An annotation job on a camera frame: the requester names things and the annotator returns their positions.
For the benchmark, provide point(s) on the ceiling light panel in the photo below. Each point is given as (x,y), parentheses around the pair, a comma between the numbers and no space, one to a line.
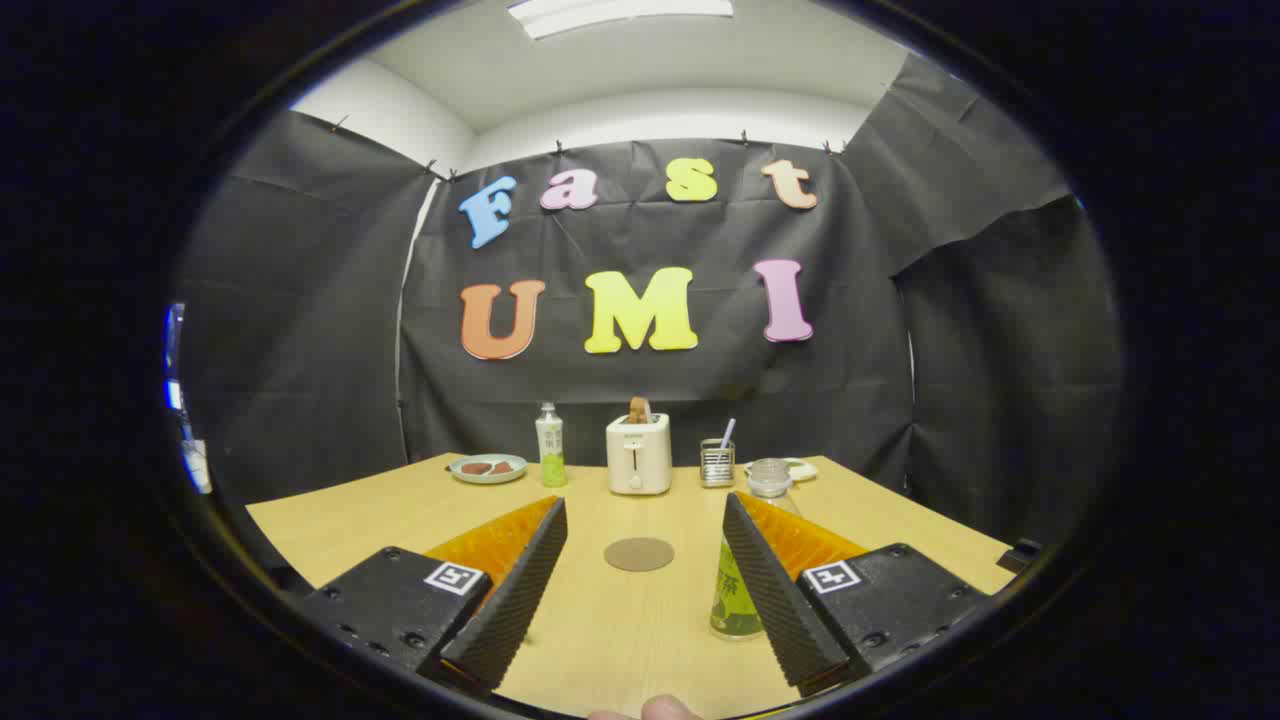
(620,12)

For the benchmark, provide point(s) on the clear juice bottle green label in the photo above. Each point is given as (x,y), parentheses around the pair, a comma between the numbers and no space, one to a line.
(735,605)

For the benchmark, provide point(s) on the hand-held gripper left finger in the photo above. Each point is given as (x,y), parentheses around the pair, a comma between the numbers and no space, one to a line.
(515,590)

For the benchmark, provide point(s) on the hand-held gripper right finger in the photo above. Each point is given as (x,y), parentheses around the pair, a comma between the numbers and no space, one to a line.
(775,590)

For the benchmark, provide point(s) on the round brown coaster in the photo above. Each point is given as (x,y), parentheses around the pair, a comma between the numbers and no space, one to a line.
(639,554)

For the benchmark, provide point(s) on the brown bread slice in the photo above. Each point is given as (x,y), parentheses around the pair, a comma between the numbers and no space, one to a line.
(640,408)

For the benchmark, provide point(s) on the blue white equipment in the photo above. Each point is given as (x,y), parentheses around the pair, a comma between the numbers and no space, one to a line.
(190,450)

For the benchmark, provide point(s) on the wooden table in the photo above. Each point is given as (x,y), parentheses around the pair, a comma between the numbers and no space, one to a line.
(640,640)

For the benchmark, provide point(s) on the small pale green plate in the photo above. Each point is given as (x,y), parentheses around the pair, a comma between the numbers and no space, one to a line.
(487,477)

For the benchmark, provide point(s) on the white divided dish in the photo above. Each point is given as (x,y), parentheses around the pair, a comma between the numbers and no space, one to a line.
(802,468)

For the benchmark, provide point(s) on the capped white green bottle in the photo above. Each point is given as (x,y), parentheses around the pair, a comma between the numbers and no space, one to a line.
(551,450)

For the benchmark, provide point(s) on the white toaster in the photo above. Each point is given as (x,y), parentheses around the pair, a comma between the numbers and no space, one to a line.
(639,460)

